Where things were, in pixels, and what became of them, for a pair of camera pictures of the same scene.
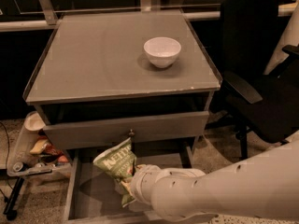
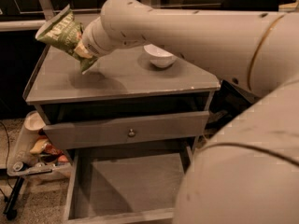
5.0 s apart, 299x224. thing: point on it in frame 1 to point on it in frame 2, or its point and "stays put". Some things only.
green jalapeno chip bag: x=116 y=163 to x=64 y=31
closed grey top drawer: x=149 y=127 stays put
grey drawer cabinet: x=104 y=77 stays put
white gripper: x=139 y=183 to x=90 y=44
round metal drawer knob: x=131 y=133 stays put
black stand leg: x=8 y=211 stays put
